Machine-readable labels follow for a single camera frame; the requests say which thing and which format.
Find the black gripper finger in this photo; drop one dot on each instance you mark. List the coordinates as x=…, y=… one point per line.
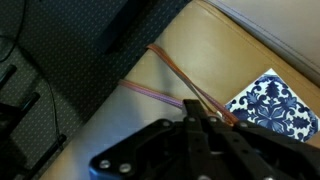
x=195, y=112

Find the brown leather sofa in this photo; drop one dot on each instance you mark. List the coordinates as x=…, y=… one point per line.
x=215, y=52

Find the blue white patterned tile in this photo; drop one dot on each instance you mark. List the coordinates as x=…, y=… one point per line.
x=271, y=103

